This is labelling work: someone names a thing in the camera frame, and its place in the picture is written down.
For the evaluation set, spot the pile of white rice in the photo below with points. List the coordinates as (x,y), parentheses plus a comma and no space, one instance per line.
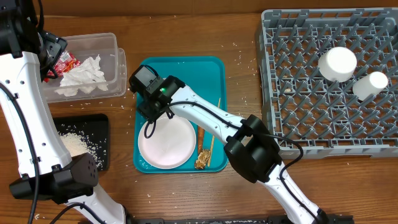
(78,142)

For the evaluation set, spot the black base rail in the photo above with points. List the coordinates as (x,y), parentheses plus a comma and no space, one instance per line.
(282,219)

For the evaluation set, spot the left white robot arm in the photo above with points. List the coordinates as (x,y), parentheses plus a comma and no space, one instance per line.
(46,168)

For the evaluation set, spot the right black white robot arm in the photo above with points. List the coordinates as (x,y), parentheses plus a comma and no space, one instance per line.
(251,149)

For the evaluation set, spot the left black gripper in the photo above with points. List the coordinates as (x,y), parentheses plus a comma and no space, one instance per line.
(55,45)

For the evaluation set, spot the brown carrot-shaped food piece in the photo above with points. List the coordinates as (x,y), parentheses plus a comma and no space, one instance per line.
(200,138)

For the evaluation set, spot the clear plastic bin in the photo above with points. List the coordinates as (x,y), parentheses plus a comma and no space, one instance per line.
(103,65)

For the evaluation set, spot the white plastic cup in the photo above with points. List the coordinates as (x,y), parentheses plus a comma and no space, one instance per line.
(371,84)

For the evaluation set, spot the grey dishwasher rack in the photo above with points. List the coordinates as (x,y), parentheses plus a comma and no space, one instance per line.
(299,104)

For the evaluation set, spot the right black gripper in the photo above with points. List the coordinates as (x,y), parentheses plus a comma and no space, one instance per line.
(148,112)

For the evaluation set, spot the large pink plate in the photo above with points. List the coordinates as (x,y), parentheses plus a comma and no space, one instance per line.
(168,144)

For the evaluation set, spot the pale green bowl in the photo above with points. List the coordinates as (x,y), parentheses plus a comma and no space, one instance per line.
(338,64)

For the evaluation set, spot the crumbly granola food piece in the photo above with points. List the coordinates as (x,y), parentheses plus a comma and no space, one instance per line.
(202,159)

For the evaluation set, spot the red snack wrapper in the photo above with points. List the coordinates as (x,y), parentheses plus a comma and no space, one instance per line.
(65,63)

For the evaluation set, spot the white napkin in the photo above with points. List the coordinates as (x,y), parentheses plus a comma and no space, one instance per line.
(85,77)

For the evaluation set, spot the black plastic tray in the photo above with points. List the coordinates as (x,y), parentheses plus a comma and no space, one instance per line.
(92,123)

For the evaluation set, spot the wooden chopstick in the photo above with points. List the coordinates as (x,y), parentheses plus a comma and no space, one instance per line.
(212,141)

